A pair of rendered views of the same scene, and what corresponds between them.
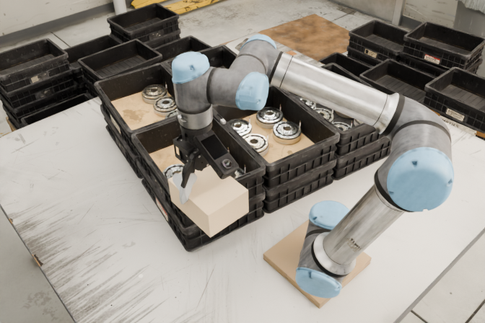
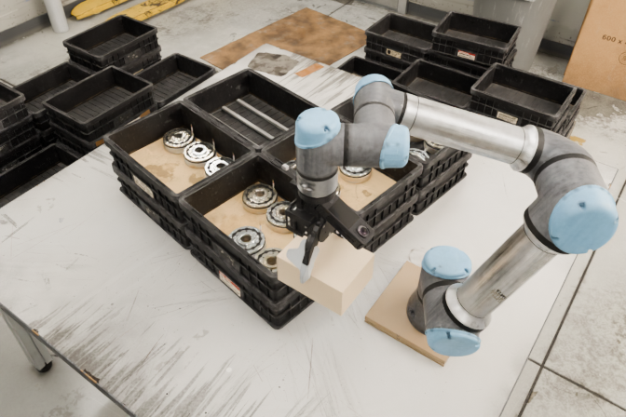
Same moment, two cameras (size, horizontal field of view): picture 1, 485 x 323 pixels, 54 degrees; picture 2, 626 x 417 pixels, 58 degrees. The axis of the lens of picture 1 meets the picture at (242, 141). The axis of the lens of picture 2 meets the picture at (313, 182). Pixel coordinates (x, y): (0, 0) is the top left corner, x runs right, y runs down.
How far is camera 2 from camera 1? 0.33 m
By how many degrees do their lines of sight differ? 11
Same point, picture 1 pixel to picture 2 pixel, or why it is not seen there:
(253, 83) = (400, 139)
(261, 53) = (387, 99)
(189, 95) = (320, 160)
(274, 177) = not seen: hidden behind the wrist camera
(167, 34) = (145, 55)
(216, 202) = (346, 275)
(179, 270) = (272, 353)
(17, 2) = not seen: outside the picture
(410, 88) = (446, 90)
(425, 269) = (537, 300)
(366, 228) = (517, 276)
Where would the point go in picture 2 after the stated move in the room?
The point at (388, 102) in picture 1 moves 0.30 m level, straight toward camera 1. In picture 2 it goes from (527, 137) to (561, 256)
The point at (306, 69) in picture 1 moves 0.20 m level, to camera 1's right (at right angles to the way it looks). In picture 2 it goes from (437, 111) to (534, 96)
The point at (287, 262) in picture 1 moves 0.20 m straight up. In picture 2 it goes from (395, 320) to (402, 272)
